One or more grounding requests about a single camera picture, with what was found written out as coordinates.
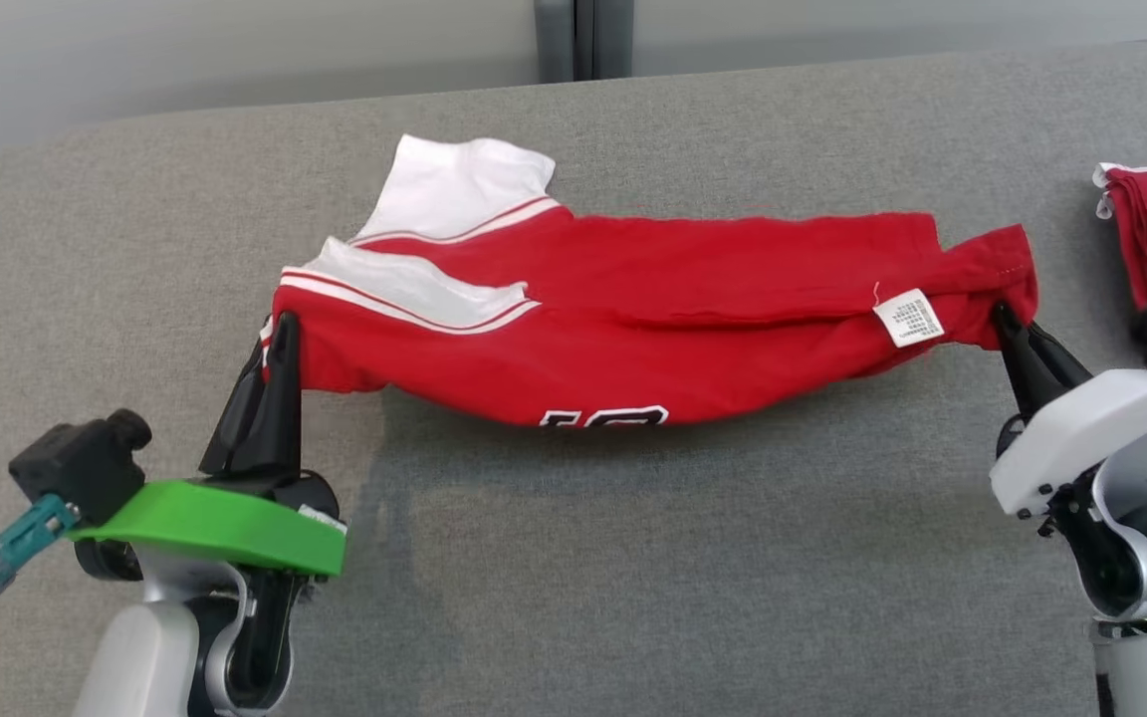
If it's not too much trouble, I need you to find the grey fabric sofa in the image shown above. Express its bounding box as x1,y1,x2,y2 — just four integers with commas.
0,42,1147,717

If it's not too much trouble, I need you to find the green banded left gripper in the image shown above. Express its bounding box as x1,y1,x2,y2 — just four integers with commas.
71,312,347,579

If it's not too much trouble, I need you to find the red jersey with white sleeves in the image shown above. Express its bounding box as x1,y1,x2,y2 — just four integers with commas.
260,134,1040,429

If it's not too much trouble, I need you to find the black left cable teal plug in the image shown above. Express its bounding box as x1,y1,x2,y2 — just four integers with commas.
0,495,79,717

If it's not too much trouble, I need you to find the grey partition frame post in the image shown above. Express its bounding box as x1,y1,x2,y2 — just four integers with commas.
534,0,635,83

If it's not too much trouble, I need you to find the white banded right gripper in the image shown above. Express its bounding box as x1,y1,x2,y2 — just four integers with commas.
990,303,1147,519

